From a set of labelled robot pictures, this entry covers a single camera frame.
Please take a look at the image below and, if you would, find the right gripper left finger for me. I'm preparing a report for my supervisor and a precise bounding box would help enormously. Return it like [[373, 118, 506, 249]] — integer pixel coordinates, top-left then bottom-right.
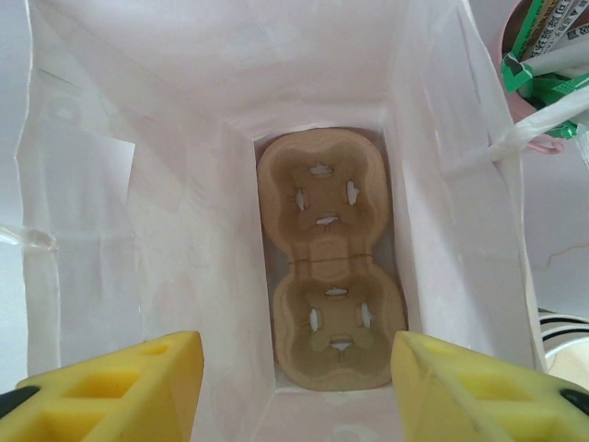
[[0, 329, 206, 442]]

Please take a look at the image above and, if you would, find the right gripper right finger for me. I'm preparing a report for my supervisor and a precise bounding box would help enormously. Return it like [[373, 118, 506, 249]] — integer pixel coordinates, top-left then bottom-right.
[[390, 329, 589, 442]]

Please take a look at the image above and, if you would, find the red and white paper bag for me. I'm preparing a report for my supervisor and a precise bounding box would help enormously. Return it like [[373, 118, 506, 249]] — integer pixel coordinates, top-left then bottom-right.
[[0, 0, 589, 442]]

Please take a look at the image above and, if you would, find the cardboard cup carrier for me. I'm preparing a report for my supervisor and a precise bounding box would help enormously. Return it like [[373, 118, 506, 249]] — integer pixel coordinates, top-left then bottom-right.
[[255, 127, 409, 394]]

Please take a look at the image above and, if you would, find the paper-wrapped straw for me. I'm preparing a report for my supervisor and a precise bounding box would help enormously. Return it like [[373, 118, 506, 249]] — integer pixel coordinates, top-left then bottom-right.
[[517, 0, 560, 60], [528, 0, 589, 77]]

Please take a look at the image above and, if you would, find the pink straw holder cup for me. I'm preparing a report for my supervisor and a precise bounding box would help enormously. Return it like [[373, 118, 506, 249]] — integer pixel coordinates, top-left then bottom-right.
[[495, 0, 589, 154]]

